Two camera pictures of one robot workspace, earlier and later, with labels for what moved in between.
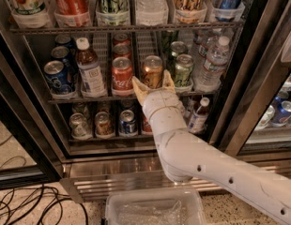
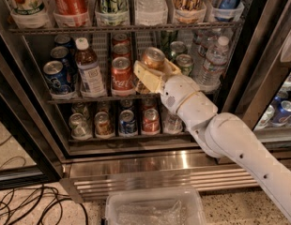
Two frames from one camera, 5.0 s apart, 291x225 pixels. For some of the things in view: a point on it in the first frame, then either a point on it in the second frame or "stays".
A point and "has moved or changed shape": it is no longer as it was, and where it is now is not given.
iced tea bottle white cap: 89,70 stays
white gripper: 161,102 → 177,91
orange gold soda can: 153,72 has moved or changed shape
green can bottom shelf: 80,127 stays
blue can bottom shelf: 127,123 stays
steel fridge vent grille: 91,180 stays
